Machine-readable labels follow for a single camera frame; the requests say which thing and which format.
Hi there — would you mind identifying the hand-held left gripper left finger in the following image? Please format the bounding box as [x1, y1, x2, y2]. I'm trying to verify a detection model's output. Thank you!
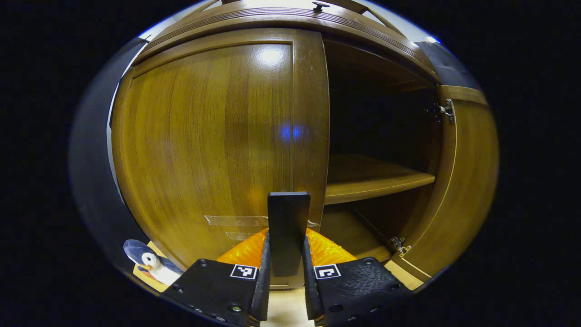
[161, 227, 272, 327]

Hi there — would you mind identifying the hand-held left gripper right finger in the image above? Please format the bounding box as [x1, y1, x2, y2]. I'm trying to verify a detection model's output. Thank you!
[302, 227, 414, 327]

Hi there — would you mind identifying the black door handle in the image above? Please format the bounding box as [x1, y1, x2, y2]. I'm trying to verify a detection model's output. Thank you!
[267, 192, 311, 277]

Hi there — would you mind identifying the wooden double-door shoe cabinet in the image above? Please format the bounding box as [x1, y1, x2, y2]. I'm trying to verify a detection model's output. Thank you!
[110, 0, 500, 291]

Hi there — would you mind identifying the wooden shoe cabinet door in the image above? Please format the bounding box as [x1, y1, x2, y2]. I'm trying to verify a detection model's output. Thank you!
[110, 28, 330, 289]
[393, 85, 500, 291]

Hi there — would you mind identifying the metal door hinge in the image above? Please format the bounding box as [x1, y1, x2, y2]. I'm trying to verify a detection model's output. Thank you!
[424, 99, 456, 124]
[389, 236, 412, 258]

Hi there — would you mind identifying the wooden cabinet drawer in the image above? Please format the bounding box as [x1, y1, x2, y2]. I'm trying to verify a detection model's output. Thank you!
[132, 0, 438, 80]

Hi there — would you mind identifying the penguin plush toy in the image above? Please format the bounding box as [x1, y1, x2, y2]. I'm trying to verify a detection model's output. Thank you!
[123, 239, 185, 287]

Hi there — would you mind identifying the wooden inner shelf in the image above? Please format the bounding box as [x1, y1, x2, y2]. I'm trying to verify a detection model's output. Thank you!
[325, 154, 436, 205]

